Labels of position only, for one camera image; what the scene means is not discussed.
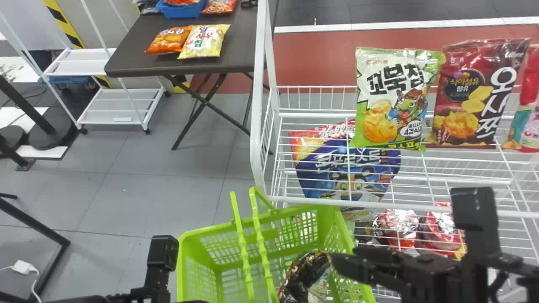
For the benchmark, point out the white power adapter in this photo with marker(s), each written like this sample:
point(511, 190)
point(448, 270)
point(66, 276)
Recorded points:
point(21, 267)

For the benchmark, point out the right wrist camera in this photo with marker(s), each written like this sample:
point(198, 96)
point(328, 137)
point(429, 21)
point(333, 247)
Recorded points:
point(476, 219)

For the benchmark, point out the dark side table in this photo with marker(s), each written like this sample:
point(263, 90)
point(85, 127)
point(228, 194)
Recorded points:
point(236, 42)

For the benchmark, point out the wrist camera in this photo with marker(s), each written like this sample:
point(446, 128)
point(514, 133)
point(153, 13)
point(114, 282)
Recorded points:
point(162, 252)
point(476, 219)

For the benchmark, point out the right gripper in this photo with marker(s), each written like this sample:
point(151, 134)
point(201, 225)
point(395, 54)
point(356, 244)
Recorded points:
point(429, 277)

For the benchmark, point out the blue basket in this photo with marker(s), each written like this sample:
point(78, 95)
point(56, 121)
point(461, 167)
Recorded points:
point(181, 10)

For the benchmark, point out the pink snack packet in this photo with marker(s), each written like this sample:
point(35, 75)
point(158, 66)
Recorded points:
point(529, 122)

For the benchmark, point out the yellow snack packet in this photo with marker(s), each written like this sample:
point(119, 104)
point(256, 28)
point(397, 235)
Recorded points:
point(204, 41)

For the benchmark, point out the green basket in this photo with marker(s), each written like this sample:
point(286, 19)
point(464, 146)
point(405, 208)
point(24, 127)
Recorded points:
point(210, 261)

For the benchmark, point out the white shelf trolley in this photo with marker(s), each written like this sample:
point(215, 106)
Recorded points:
point(118, 105)

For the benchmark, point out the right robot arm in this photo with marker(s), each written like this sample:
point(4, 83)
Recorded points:
point(509, 282)

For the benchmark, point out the dark red snack packet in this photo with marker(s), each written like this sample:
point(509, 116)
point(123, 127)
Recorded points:
point(480, 101)

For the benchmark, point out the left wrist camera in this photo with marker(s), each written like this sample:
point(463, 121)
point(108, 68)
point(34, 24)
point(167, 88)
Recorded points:
point(162, 252)

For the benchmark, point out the striped post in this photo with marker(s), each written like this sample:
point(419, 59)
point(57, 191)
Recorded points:
point(67, 25)

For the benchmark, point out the blue snack packet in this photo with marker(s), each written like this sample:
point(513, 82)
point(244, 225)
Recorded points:
point(337, 168)

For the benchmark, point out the orange snack packet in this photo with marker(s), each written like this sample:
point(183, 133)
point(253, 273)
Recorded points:
point(219, 6)
point(168, 40)

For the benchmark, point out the green snack packet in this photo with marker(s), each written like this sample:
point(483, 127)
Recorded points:
point(391, 105)

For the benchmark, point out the black snack packet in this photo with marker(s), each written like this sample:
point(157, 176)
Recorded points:
point(305, 273)

